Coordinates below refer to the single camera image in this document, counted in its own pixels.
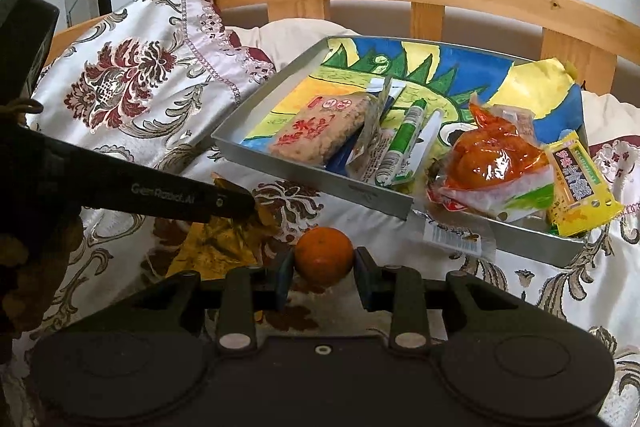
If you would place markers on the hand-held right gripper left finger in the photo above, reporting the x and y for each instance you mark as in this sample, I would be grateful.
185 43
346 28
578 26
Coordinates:
285 279

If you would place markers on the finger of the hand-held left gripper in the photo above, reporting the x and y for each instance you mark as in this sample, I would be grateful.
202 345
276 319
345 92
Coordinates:
227 204

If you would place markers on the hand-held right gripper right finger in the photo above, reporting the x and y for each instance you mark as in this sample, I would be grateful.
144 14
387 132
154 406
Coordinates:
364 279

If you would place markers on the gold foil snack packet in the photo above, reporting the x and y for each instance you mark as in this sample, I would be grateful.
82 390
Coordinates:
220 247

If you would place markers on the orange mandarin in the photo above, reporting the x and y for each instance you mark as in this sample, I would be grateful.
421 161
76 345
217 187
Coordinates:
324 257

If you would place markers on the grey metal tray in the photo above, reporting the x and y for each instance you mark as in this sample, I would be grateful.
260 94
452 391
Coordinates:
310 177

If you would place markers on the rice cake packet red print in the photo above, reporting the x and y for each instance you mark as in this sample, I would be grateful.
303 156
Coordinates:
320 129

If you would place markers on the green snack packet red label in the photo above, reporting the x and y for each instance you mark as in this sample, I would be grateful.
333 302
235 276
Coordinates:
367 157

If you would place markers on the green white sausage stick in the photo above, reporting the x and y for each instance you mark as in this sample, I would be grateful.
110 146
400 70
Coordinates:
400 142

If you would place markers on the orange snack packet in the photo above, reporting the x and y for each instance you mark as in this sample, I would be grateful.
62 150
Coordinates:
490 157

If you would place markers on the yellow snack packet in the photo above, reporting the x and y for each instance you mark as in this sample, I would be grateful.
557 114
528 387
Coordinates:
582 187

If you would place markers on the floral satin blanket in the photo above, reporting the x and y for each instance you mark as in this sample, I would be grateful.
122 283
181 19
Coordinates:
125 82

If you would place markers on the painted paper tray liner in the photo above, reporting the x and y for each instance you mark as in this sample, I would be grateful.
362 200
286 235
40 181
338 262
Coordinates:
350 62

